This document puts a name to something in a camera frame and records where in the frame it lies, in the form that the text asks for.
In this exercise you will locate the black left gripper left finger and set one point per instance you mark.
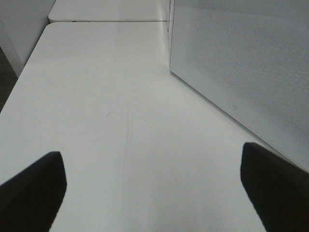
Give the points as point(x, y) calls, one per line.
point(30, 200)

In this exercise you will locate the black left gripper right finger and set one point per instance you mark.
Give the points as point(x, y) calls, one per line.
point(278, 190)

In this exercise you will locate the white microwave door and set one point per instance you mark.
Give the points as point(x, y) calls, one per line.
point(251, 59)

